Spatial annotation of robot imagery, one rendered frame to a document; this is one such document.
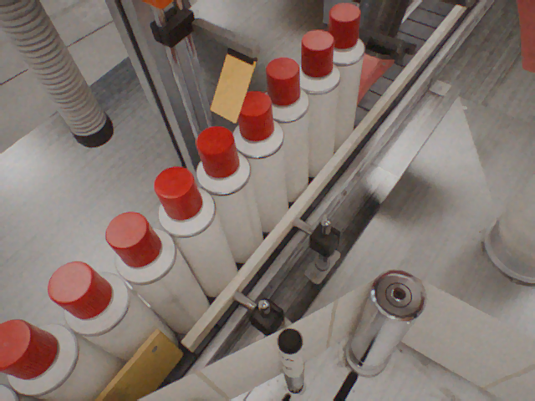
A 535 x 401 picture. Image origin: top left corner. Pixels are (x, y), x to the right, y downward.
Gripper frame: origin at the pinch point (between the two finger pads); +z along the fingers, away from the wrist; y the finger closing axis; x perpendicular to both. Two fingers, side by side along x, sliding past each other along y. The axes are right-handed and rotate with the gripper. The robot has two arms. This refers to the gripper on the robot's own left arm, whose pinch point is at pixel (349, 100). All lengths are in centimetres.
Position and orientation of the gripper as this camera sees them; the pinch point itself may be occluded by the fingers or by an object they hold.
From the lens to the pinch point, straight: 60.8
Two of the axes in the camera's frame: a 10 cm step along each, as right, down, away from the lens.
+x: 5.2, -2.6, 8.1
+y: 8.1, 4.5, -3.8
